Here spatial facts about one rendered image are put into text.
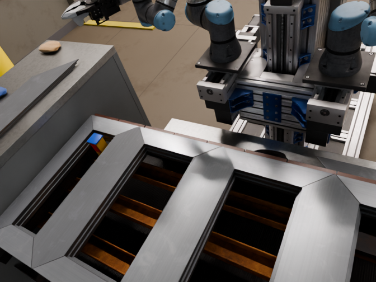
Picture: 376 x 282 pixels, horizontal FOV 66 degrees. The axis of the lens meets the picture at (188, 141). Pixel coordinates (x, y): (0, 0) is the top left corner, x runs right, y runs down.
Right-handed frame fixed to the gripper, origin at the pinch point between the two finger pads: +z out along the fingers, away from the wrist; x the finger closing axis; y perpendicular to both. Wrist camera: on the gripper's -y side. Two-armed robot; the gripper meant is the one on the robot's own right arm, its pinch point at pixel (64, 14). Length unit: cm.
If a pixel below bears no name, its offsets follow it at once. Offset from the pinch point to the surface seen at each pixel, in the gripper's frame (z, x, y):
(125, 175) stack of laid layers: 14, -33, 57
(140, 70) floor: -67, 155, 169
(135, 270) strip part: 29, -72, 50
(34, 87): 27, 37, 44
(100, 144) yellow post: 15, -7, 60
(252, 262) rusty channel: -6, -92, 66
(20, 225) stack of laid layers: 62, -21, 60
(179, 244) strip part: 12, -75, 49
